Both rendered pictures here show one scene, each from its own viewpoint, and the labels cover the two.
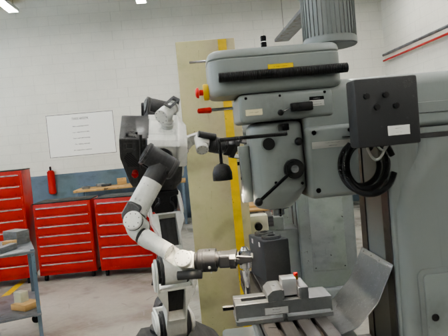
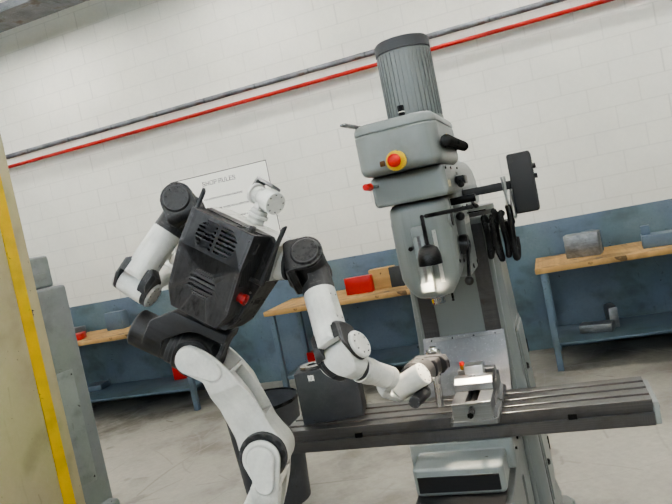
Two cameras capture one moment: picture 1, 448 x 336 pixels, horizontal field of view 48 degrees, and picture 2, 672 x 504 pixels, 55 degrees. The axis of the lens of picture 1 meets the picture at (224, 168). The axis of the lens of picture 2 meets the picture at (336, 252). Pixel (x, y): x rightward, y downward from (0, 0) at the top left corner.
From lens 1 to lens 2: 2.33 m
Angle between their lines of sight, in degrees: 67
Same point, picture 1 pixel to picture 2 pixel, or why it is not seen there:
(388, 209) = (491, 278)
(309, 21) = (422, 98)
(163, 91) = not seen: outside the picture
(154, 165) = (323, 266)
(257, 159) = (447, 236)
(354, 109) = (530, 176)
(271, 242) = not seen: hidden behind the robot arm
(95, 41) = not seen: outside the picture
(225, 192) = (27, 384)
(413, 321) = (522, 373)
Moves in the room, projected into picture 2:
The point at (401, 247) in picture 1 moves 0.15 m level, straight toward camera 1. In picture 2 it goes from (505, 310) to (542, 308)
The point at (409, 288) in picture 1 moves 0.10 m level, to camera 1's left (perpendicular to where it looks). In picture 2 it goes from (516, 345) to (513, 352)
